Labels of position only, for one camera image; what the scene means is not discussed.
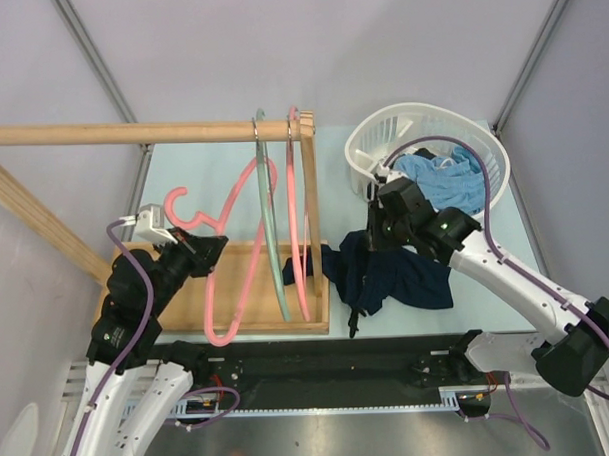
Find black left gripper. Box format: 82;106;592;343
145;223;230;314

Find pink plastic hanger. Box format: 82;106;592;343
161;155;287;350

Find light blue shorts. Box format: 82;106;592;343
392;146;485;216

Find navy blue shorts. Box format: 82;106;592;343
279;226;456;341

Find pale green hanger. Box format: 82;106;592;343
252;107;291;322

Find pink hanger with metal hook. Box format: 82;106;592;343
282;105;316;324

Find dark grey shorts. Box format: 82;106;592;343
413;148;436;161

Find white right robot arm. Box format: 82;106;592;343
367;176;609;397

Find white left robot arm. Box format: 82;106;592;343
61;227;228;456

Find white plastic laundry basket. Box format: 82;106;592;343
345;102;511;204

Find wooden rack rod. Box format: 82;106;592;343
0;112;314;147

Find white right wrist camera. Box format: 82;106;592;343
373;160;406;186

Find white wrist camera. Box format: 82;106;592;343
119;203;178;245
373;160;406;186

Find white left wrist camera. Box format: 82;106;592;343
119;203;178;245

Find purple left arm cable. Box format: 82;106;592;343
53;213;243;456

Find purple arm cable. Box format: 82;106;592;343
53;213;243;456
380;128;609;456

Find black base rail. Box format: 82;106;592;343
194;334;505;413

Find white slotted cable duct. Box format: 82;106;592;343
174;385;464;422

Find wooden rack left post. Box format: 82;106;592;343
0;165;111;286

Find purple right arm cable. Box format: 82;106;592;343
380;128;609;456

